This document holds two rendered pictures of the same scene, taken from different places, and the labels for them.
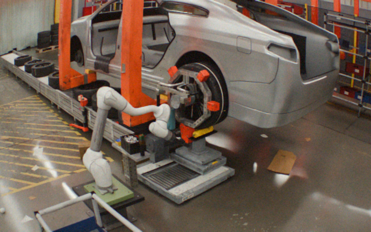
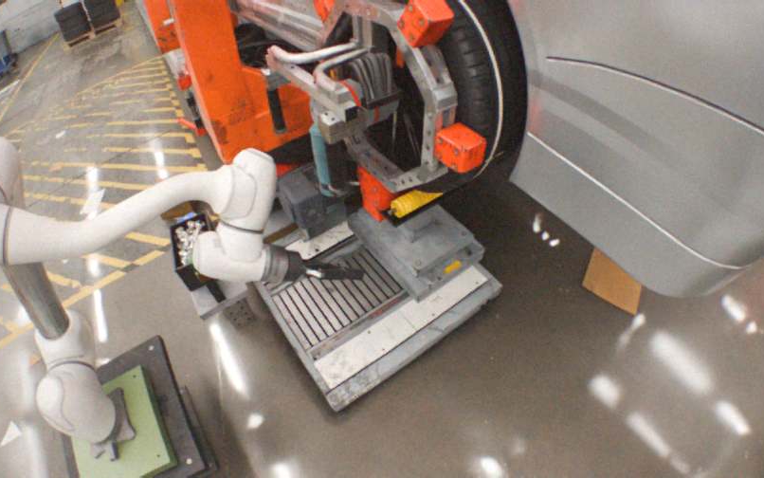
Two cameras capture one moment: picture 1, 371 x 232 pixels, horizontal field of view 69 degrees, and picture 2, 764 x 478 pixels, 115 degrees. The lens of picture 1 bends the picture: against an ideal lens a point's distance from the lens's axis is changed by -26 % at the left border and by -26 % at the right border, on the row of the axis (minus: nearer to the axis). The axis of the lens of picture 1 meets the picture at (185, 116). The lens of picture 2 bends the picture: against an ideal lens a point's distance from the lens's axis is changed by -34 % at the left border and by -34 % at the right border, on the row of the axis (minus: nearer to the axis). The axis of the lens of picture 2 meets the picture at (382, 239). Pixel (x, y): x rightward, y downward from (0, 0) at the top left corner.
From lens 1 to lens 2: 2.51 m
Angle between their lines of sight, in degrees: 30
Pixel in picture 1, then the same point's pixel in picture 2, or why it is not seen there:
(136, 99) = (227, 97)
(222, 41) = not seen: outside the picture
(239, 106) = (567, 170)
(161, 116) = (228, 214)
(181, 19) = not seen: outside the picture
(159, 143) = (308, 209)
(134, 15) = not seen: outside the picture
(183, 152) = (375, 226)
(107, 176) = (79, 433)
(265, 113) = (691, 251)
